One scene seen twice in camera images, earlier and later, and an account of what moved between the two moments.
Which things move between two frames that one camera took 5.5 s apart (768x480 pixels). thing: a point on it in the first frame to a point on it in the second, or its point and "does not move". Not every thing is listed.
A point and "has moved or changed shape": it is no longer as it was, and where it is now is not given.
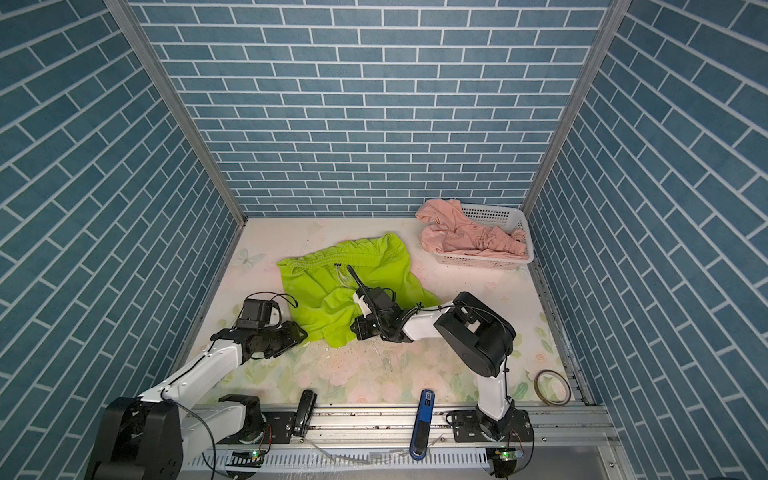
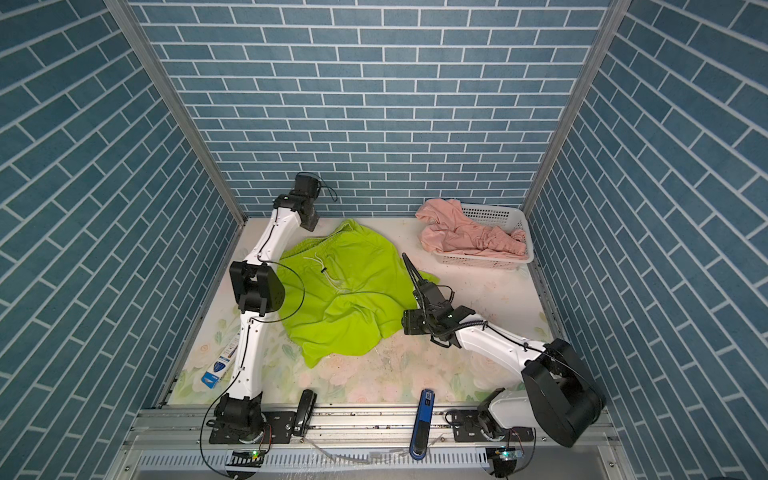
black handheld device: (303, 412) does not move
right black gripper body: (370, 326) to (418, 322)
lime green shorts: (321, 287) has moved or changed shape
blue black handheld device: (420, 439) does not move
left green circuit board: (245, 459) does not move
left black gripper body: (283, 338) to (309, 223)
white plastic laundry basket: (508, 219) does not move
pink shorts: (450, 231) does not move
